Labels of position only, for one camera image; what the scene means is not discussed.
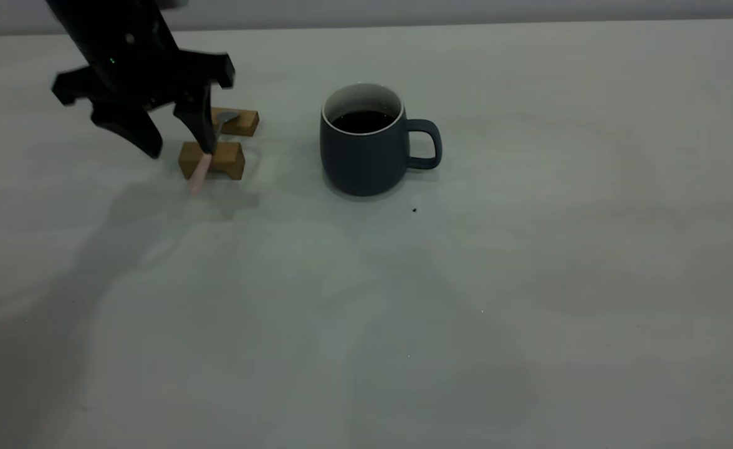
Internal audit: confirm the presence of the flat wooden block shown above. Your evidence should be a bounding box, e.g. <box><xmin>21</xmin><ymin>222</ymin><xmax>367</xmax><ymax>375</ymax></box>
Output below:
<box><xmin>211</xmin><ymin>107</ymin><xmax>260</xmax><ymax>138</ymax></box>

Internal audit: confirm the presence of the dark grey ceramic cup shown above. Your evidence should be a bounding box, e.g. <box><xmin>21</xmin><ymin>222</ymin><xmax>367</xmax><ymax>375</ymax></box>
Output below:
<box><xmin>320</xmin><ymin>83</ymin><xmax>443</xmax><ymax>198</ymax></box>

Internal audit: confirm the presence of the arched wooden block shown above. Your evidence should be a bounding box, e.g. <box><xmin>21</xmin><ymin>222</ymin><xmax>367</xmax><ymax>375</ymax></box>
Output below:
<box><xmin>178</xmin><ymin>142</ymin><xmax>246</xmax><ymax>181</ymax></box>

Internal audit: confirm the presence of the dark coffee liquid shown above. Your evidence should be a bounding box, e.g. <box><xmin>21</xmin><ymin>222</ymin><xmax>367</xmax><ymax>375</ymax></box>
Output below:
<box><xmin>331</xmin><ymin>111</ymin><xmax>396</xmax><ymax>135</ymax></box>

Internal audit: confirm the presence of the pink handled metal spoon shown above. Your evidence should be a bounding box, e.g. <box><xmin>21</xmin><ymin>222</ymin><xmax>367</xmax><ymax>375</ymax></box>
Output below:
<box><xmin>188</xmin><ymin>111</ymin><xmax>241</xmax><ymax>195</ymax></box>

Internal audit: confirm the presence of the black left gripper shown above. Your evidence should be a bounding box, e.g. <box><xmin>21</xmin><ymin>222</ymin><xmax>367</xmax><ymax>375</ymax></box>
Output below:
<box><xmin>46</xmin><ymin>0</ymin><xmax>237</xmax><ymax>159</ymax></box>

